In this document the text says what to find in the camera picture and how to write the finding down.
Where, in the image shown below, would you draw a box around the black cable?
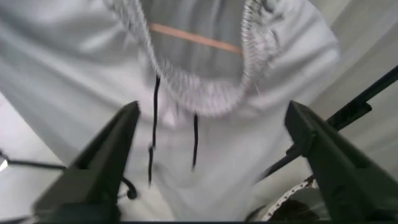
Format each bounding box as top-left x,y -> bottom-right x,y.
6,158 -> 139,200

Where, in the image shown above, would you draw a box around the white curtain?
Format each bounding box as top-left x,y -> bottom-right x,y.
307,0 -> 398,183

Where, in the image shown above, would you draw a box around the pink clothes hanger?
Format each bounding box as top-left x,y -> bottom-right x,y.
148,22 -> 244,55

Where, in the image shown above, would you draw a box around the pale grey shorts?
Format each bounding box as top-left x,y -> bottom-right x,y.
0,0 -> 342,222

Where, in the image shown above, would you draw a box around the black clothes rack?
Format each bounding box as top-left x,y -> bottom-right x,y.
254,64 -> 398,184

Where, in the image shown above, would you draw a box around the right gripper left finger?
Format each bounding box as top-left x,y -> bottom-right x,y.
32,100 -> 141,218

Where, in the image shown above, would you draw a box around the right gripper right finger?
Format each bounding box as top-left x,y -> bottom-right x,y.
284,100 -> 398,222

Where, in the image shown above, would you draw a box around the white laundry basket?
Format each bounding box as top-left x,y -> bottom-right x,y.
245,179 -> 332,222

